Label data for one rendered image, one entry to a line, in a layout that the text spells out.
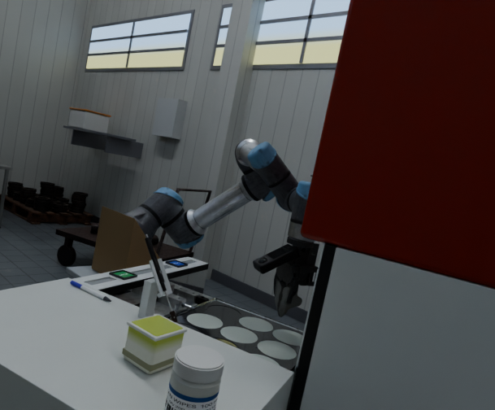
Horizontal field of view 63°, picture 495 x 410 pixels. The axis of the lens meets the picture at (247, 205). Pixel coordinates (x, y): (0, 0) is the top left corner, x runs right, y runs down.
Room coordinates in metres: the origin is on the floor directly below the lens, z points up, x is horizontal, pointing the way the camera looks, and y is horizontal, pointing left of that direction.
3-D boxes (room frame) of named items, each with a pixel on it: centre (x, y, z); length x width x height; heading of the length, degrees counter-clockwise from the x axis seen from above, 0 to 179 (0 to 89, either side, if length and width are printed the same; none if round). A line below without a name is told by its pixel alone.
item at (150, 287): (0.86, 0.15, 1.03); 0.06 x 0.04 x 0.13; 65
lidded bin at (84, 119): (6.03, 2.54, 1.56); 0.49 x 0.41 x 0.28; 50
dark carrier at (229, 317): (1.03, -0.05, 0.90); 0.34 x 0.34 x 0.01; 65
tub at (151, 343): (0.68, 0.11, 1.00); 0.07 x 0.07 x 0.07; 56
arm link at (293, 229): (1.07, -0.16, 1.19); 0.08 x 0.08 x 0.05
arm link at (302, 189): (1.07, -0.16, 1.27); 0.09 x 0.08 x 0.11; 17
